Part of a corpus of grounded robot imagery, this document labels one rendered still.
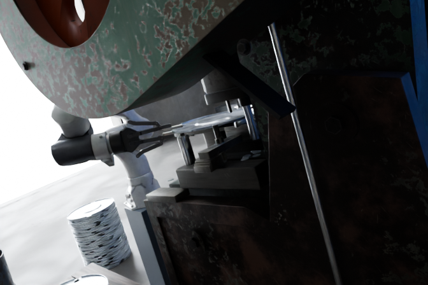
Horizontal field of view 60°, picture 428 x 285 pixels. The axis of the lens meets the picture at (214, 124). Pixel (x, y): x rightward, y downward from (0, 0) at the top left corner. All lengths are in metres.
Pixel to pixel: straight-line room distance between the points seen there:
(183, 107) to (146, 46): 6.47
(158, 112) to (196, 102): 0.99
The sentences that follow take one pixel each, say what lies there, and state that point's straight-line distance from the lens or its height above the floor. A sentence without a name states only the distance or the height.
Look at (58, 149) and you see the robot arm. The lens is 1.23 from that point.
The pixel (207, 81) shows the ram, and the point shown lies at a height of 0.93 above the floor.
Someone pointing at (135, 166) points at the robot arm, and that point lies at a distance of 1.70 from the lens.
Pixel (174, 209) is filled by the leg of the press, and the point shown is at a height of 0.60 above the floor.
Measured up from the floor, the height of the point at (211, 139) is 0.74.
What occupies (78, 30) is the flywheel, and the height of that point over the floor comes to 1.13.
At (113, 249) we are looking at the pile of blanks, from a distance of 2.40.
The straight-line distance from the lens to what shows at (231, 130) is 1.10.
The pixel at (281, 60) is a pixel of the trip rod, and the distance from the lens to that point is 0.70.
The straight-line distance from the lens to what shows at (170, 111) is 6.89.
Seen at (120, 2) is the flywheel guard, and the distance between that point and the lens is 0.69.
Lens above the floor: 0.95
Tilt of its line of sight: 8 degrees down
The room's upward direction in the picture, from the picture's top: 16 degrees counter-clockwise
